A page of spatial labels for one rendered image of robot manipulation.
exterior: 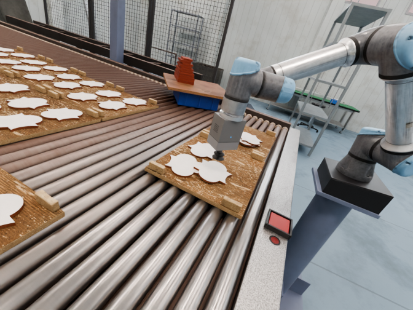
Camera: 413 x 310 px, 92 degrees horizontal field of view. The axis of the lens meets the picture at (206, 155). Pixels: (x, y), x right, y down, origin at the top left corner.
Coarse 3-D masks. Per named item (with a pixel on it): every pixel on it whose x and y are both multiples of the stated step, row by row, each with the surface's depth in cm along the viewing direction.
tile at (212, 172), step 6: (204, 162) 75; (210, 162) 76; (216, 162) 78; (198, 168) 71; (204, 168) 72; (210, 168) 73; (216, 168) 74; (222, 168) 76; (204, 174) 68; (210, 174) 70; (216, 174) 71; (222, 174) 72; (228, 174) 73; (204, 180) 66; (210, 180) 67; (216, 180) 68; (222, 180) 69
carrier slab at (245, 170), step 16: (192, 144) 90; (160, 160) 72; (208, 160) 81; (224, 160) 84; (240, 160) 87; (256, 160) 91; (160, 176) 65; (176, 176) 66; (192, 176) 69; (240, 176) 76; (256, 176) 79; (192, 192) 62; (208, 192) 63; (224, 192) 65; (240, 192) 67; (224, 208) 59
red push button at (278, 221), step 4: (272, 212) 63; (272, 216) 62; (276, 216) 62; (272, 220) 60; (276, 220) 60; (280, 220) 61; (284, 220) 61; (288, 220) 62; (272, 224) 59; (276, 224) 59; (280, 224) 59; (284, 224) 60; (288, 224) 60; (280, 228) 58; (284, 228) 58; (288, 228) 59; (288, 232) 57
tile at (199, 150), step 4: (196, 144) 89; (200, 144) 90; (204, 144) 91; (208, 144) 92; (192, 148) 84; (196, 148) 85; (200, 148) 86; (204, 148) 87; (208, 148) 88; (212, 148) 89; (192, 152) 82; (196, 152) 82; (200, 152) 83; (204, 152) 84; (208, 152) 85; (212, 152) 86; (196, 156) 80; (200, 156) 80; (204, 156) 81; (208, 156) 82
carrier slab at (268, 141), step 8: (208, 128) 112; (248, 128) 128; (256, 136) 119; (264, 136) 122; (240, 144) 103; (264, 144) 111; (272, 144) 114; (248, 152) 97; (264, 152) 101; (264, 160) 93
